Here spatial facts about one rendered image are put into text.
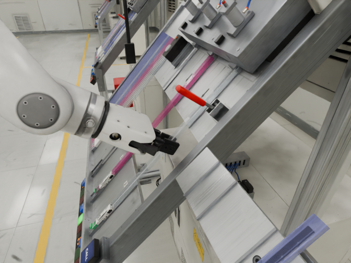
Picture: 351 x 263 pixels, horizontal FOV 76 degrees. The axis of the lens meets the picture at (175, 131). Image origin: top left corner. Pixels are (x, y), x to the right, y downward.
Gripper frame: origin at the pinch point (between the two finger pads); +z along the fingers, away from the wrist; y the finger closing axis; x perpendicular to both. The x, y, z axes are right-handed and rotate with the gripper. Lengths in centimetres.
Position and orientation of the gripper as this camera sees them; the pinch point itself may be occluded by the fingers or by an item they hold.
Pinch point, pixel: (167, 143)
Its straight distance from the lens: 49.8
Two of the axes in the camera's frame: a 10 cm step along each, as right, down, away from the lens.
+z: 8.1, 3.3, 4.8
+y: -2.8, -5.1, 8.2
